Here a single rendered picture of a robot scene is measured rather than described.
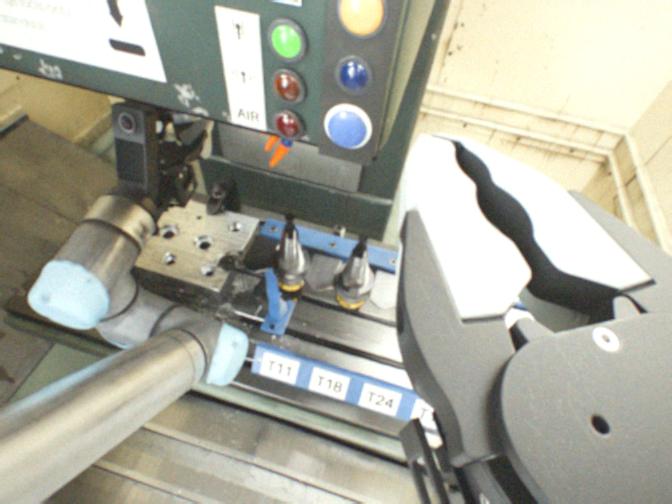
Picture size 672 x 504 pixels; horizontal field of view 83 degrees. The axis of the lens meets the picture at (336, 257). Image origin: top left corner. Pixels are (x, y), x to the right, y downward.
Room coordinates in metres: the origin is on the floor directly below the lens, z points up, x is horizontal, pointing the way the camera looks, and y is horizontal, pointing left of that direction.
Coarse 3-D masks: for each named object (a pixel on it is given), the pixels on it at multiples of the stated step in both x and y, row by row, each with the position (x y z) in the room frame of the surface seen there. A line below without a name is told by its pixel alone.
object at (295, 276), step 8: (272, 256) 0.37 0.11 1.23; (304, 256) 0.38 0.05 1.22; (272, 264) 0.36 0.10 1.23; (304, 264) 0.36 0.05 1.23; (280, 272) 0.35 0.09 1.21; (288, 272) 0.34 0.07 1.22; (296, 272) 0.35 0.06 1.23; (304, 272) 0.35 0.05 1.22; (288, 280) 0.34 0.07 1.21; (296, 280) 0.34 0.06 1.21
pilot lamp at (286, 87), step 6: (276, 78) 0.26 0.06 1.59; (282, 78) 0.26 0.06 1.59; (288, 78) 0.26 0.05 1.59; (276, 84) 0.26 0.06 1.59; (282, 84) 0.26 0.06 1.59; (288, 84) 0.26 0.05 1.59; (294, 84) 0.26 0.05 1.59; (276, 90) 0.26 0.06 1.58; (282, 90) 0.26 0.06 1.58; (288, 90) 0.26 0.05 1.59; (294, 90) 0.26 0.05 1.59; (282, 96) 0.26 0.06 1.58; (288, 96) 0.26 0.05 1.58; (294, 96) 0.26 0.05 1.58
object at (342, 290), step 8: (344, 264) 0.38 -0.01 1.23; (336, 272) 0.36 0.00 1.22; (368, 272) 0.37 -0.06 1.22; (336, 280) 0.34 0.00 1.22; (368, 280) 0.35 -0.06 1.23; (336, 288) 0.34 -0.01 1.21; (344, 288) 0.33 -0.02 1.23; (352, 288) 0.33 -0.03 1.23; (360, 288) 0.33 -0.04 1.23; (368, 288) 0.34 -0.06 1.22; (344, 296) 0.33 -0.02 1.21; (352, 296) 0.33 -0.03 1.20; (360, 296) 0.33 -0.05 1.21
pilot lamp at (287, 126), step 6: (276, 120) 0.26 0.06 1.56; (282, 120) 0.26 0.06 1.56; (288, 120) 0.26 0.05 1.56; (294, 120) 0.26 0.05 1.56; (276, 126) 0.26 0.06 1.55; (282, 126) 0.26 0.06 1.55; (288, 126) 0.26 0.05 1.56; (294, 126) 0.26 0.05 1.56; (282, 132) 0.26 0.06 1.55; (288, 132) 0.26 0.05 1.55; (294, 132) 0.26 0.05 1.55
